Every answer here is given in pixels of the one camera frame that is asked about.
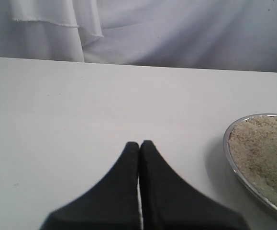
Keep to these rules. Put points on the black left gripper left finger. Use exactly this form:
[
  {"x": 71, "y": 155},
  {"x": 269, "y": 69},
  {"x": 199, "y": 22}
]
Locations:
[{"x": 111, "y": 204}]

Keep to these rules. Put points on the white backdrop curtain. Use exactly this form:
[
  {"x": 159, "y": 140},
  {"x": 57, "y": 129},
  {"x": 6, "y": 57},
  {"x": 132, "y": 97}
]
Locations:
[{"x": 202, "y": 34}]

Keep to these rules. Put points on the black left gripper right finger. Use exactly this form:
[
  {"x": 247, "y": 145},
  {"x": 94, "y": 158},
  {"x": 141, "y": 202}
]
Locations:
[{"x": 170, "y": 203}]

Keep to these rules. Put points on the large metal rice plate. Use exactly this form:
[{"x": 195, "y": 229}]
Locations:
[{"x": 229, "y": 153}]

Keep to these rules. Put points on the beige grain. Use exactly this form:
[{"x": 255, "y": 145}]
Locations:
[{"x": 262, "y": 153}]

